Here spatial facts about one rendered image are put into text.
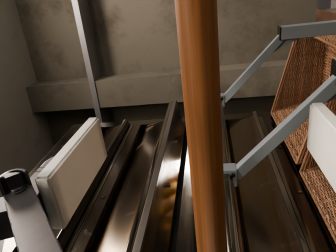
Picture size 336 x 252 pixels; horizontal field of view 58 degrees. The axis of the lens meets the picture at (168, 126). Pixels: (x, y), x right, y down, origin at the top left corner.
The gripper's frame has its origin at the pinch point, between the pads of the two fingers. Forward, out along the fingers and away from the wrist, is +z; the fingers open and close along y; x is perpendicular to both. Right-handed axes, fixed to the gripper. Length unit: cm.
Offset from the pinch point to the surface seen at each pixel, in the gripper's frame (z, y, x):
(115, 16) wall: 316, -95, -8
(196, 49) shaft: 5.6, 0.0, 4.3
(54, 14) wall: 316, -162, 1
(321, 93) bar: 41.3, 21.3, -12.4
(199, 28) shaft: 5.6, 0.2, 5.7
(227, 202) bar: 31.5, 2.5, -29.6
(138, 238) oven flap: 45, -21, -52
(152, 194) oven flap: 64, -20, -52
